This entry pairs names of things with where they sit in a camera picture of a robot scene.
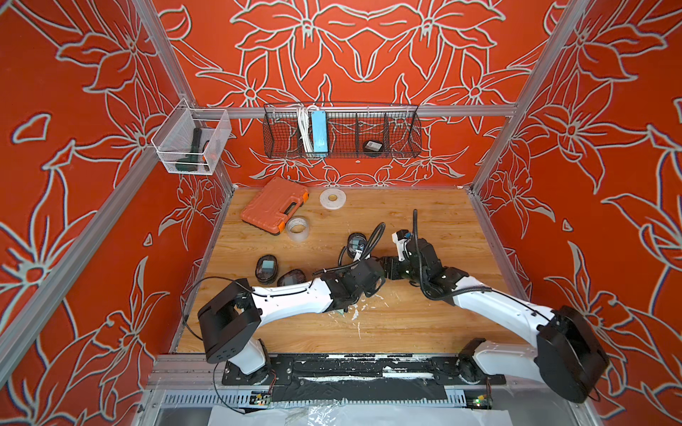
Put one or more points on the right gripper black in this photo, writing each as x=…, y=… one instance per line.
x=392, y=263

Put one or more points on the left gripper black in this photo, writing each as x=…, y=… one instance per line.
x=374, y=288

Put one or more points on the teal charger cube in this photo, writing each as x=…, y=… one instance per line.
x=268, y=266

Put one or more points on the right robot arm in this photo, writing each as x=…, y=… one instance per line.
x=559, y=348

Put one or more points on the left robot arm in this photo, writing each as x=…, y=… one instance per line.
x=229, y=321

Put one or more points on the clear tape roll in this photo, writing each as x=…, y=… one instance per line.
x=298, y=229

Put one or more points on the white tape roll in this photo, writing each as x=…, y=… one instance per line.
x=333, y=199

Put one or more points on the orange tool case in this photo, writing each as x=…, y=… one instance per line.
x=275, y=205

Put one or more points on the black item in basket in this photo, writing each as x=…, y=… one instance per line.
x=373, y=148

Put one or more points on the blue power bank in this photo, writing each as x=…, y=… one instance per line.
x=319, y=132

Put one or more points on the dark green tool in bin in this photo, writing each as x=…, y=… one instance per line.
x=190, y=161

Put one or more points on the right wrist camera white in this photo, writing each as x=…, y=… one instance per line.
x=401, y=238

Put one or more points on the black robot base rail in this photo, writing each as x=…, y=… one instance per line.
x=363, y=378

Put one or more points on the black wire wall basket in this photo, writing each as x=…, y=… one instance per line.
x=287, y=130

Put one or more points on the clear acrylic wall bin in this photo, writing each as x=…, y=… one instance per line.
x=173, y=139

